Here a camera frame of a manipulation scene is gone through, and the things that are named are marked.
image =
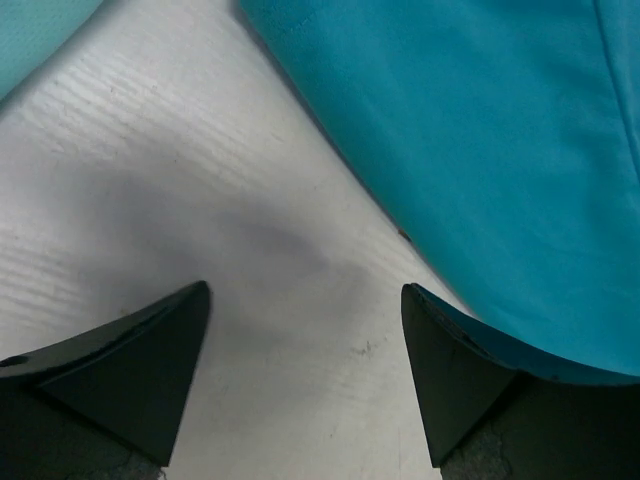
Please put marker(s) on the folded mint t shirt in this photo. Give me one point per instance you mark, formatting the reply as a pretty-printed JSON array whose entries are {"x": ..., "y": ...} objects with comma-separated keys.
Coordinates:
[{"x": 32, "y": 30}]

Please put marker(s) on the teal t shirt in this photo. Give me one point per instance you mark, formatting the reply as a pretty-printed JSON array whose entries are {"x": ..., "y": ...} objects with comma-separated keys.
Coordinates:
[{"x": 503, "y": 138}]

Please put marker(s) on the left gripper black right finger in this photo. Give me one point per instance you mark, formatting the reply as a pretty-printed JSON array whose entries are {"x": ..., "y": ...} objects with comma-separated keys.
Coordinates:
[{"x": 494, "y": 407}]

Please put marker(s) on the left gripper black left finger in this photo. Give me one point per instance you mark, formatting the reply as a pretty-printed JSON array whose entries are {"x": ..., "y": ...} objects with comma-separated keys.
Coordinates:
[{"x": 107, "y": 403}]

